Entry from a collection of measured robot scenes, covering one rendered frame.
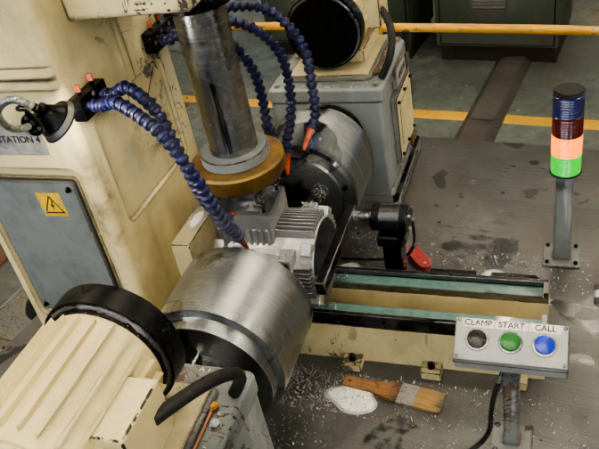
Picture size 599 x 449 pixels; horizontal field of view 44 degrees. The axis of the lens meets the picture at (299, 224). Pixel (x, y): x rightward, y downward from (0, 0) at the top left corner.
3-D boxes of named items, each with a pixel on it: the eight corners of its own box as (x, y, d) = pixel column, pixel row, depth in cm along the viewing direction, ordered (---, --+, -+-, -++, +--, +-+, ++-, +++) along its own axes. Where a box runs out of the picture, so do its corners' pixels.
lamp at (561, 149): (550, 159, 148) (551, 140, 146) (551, 144, 153) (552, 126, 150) (581, 160, 146) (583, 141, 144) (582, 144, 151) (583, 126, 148)
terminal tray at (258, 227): (217, 243, 145) (209, 214, 141) (237, 212, 153) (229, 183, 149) (274, 247, 141) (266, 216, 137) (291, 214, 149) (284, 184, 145)
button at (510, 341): (499, 353, 113) (499, 349, 112) (501, 334, 114) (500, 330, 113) (520, 355, 112) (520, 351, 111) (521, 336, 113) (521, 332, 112)
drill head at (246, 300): (127, 479, 122) (77, 378, 108) (211, 325, 149) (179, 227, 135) (266, 505, 114) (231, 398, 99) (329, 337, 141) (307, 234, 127)
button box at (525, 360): (455, 367, 118) (451, 358, 114) (459, 325, 121) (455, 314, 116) (568, 379, 112) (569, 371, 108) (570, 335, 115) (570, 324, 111)
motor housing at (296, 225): (227, 314, 151) (205, 242, 140) (258, 256, 165) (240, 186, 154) (320, 323, 144) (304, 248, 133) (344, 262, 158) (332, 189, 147)
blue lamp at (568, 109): (551, 120, 143) (552, 100, 141) (553, 106, 148) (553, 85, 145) (584, 120, 141) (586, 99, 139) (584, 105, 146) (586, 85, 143)
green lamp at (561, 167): (549, 178, 151) (550, 159, 148) (550, 162, 155) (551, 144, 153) (580, 179, 149) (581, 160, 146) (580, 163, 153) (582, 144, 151)
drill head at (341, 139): (246, 261, 165) (220, 167, 150) (299, 163, 195) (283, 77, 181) (354, 268, 156) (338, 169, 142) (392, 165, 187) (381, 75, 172)
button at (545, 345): (533, 355, 111) (533, 352, 110) (535, 337, 113) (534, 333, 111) (554, 358, 110) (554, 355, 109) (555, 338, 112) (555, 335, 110)
